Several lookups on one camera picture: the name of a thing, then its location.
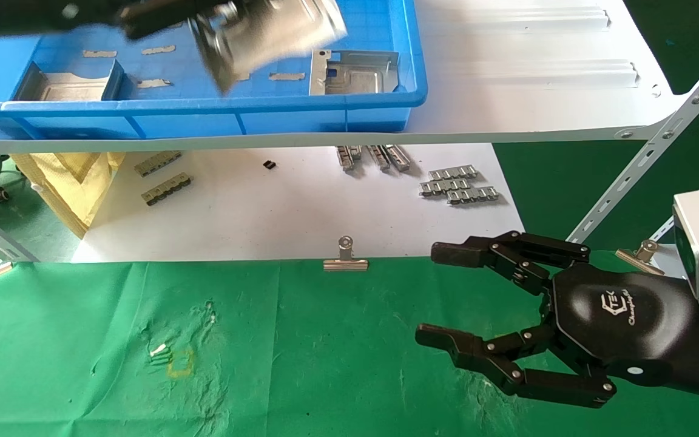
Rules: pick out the silver toothed metal strip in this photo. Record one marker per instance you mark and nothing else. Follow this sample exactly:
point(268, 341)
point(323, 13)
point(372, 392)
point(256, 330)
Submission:
point(445, 186)
point(472, 195)
point(452, 173)

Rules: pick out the stamped sheet metal bracket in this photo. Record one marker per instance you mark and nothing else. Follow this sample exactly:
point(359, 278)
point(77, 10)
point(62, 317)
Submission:
point(276, 36)
point(70, 88)
point(355, 79)

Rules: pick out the white metal shelf panel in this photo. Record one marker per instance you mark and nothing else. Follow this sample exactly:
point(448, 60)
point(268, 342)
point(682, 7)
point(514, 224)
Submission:
point(507, 91)

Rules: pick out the yellow woven bag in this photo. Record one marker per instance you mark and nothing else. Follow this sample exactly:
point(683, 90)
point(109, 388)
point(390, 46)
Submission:
point(70, 182)

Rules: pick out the blue plastic bin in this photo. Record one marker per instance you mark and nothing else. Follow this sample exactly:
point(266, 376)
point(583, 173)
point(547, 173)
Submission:
point(301, 121)

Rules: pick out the silver metal clip part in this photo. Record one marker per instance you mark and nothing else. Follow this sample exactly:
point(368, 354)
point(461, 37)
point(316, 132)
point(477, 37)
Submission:
point(399, 158)
point(378, 158)
point(347, 158)

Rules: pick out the grey connector strip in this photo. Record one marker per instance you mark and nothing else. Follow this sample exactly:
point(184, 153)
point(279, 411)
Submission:
point(167, 189)
point(158, 163)

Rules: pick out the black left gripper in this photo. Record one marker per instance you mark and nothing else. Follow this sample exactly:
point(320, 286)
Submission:
point(70, 15)

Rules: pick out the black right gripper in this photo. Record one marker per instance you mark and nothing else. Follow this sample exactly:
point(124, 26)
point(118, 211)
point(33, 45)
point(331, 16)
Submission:
point(616, 315)

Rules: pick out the green table cloth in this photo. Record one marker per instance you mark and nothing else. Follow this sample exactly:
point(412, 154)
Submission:
point(325, 352)

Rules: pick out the small white scrap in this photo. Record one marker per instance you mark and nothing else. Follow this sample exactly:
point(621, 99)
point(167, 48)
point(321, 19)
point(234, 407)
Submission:
point(158, 350)

